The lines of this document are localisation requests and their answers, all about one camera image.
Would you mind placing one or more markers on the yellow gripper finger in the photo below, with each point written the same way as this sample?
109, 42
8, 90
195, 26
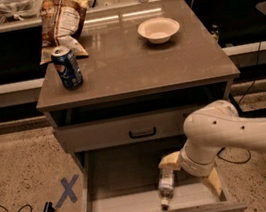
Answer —
170, 161
213, 182

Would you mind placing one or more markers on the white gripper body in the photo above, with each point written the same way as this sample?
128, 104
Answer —
190, 163

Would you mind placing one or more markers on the clear plastic water bottle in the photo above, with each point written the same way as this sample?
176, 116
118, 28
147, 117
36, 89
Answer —
166, 186

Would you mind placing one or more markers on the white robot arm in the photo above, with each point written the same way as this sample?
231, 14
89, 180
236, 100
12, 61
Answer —
210, 129

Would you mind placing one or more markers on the open middle drawer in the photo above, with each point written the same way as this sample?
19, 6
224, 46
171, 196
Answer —
125, 178

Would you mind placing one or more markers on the closed top drawer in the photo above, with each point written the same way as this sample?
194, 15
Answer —
114, 132

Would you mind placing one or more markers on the grey drawer cabinet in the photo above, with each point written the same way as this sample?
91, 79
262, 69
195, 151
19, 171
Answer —
125, 74

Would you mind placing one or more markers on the blue tape cross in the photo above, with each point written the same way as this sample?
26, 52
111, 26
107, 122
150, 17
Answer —
68, 191

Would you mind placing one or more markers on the white bowl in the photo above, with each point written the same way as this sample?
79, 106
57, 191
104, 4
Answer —
158, 30

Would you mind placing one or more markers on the blue pepsi can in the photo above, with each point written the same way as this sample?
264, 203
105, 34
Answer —
65, 62

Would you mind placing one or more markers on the chips bag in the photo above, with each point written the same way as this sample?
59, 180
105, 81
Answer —
62, 23

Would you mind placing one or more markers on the clear plastic bag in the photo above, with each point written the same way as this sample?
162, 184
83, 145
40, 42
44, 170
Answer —
21, 9

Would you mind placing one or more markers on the black drawer handle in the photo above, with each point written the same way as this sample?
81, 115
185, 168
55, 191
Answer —
142, 133

